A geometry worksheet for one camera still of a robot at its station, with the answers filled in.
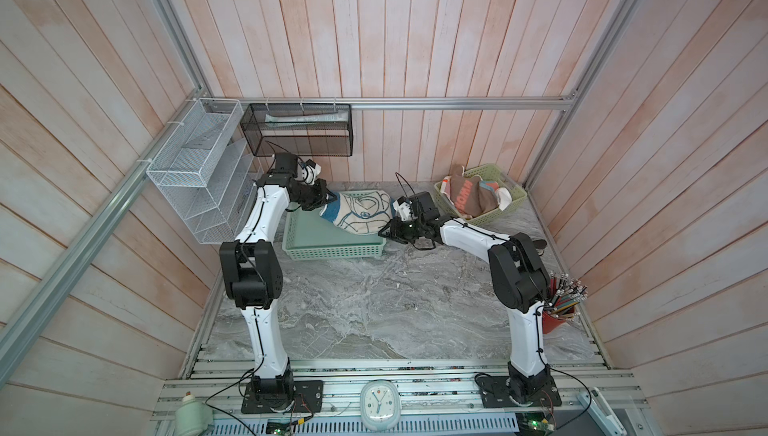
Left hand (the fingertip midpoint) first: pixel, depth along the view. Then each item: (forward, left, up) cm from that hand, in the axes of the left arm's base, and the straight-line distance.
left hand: (336, 200), depth 91 cm
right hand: (-5, -14, -10) cm, 18 cm away
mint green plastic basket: (-1, +12, -18) cm, 22 cm away
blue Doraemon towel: (+3, -7, -10) cm, 12 cm away
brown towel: (+13, -46, -11) cm, 49 cm away
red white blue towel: (+13, -59, -11) cm, 61 cm away
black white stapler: (-7, -67, -15) cm, 69 cm away
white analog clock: (-52, -14, -16) cm, 56 cm away
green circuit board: (-55, -51, -19) cm, 78 cm away
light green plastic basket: (+27, -59, -14) cm, 67 cm away
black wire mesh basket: (+31, +16, +4) cm, 35 cm away
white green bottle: (-55, +28, -11) cm, 63 cm away
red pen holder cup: (-31, -60, -5) cm, 68 cm away
